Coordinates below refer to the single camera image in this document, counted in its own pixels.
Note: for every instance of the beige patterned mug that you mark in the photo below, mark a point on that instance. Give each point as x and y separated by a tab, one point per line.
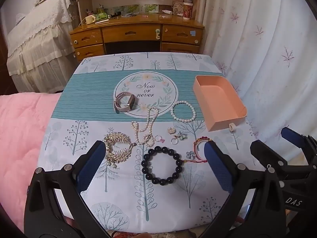
177	8

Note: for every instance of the peach paper box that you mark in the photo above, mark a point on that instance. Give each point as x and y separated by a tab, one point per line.
213	96

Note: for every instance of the green flower earring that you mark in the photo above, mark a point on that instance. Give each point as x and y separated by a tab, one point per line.
182	135

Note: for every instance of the red patterned cup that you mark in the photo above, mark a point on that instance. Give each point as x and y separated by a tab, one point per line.
188	11

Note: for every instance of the pink quilted blanket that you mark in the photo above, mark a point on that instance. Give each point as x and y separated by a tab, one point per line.
19	133

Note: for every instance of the wide wooden desk drawer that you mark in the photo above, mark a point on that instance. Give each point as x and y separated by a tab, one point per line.
131	32

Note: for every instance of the tree print tablecloth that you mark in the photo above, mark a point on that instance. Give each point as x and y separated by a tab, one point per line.
99	89

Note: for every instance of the white leaf print curtain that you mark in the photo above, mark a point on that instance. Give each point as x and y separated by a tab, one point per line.
260	54

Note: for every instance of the round pearl brooch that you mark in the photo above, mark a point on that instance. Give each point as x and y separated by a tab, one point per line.
171	130

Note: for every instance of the small white bottle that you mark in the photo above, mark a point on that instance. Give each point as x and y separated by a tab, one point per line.
167	12

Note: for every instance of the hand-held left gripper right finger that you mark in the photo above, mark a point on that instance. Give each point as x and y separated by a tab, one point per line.
218	169

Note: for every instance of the green landscape postcard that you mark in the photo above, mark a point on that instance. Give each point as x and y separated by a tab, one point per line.
151	8
130	9

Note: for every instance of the grey flower earring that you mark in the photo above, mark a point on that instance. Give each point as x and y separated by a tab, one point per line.
191	155

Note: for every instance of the wooden desk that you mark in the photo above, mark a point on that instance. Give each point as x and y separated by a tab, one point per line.
138	19

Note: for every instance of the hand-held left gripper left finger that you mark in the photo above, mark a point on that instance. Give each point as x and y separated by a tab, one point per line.
91	169

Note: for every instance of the white lace cover cloth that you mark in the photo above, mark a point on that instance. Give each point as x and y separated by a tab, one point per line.
37	42

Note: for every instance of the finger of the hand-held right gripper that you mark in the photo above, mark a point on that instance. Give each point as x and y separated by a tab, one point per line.
266	152
294	136

